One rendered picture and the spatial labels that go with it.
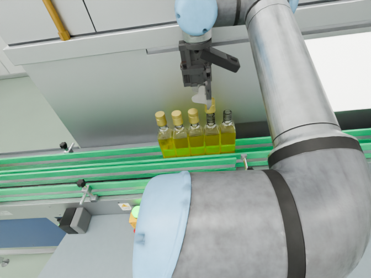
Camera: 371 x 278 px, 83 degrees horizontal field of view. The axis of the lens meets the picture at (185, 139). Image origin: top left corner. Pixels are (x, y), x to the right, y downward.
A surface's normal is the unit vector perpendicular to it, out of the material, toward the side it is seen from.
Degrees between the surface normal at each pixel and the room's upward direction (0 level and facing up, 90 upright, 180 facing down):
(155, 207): 4
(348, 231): 41
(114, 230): 0
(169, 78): 90
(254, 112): 90
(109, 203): 90
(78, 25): 90
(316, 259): 47
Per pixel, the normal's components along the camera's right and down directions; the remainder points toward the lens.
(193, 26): -0.01, 0.70
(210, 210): -0.07, -0.58
